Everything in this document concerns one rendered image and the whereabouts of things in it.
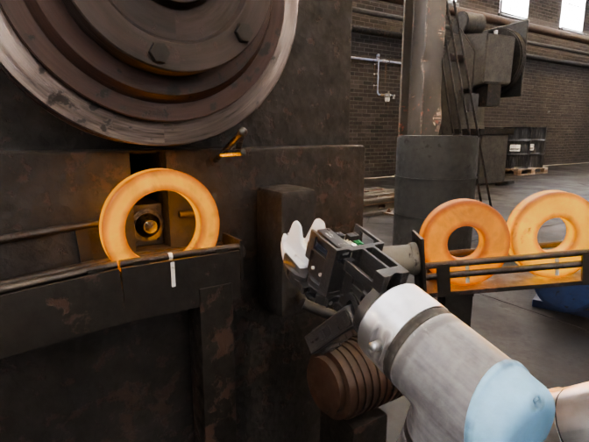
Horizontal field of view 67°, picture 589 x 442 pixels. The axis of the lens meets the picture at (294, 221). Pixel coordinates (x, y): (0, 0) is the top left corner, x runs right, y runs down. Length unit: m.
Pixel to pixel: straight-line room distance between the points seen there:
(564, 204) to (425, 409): 0.56
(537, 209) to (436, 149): 2.39
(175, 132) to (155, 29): 0.15
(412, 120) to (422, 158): 1.83
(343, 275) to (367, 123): 8.57
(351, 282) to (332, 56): 0.64
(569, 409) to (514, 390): 0.13
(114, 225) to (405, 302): 0.45
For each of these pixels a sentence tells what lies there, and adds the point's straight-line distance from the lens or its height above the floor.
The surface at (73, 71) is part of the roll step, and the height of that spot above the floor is 0.98.
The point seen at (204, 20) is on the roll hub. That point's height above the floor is 1.04.
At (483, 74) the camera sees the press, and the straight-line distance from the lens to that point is 8.42.
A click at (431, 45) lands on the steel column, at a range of 4.94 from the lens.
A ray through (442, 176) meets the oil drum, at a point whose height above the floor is 0.60.
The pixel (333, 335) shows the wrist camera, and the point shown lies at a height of 0.67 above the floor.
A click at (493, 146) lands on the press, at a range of 8.55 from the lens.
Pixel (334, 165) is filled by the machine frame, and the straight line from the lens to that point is 0.97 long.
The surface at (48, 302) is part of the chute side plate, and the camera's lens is 0.70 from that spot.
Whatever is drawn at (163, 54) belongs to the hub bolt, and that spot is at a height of 0.99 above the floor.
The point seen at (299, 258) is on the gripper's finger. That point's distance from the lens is 0.58.
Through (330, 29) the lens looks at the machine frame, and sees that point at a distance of 1.05.
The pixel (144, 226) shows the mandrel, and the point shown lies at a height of 0.74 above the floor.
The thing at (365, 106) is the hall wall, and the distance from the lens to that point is 9.03.
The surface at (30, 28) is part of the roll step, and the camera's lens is 0.66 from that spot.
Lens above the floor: 0.90
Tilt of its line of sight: 11 degrees down
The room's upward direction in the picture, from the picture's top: straight up
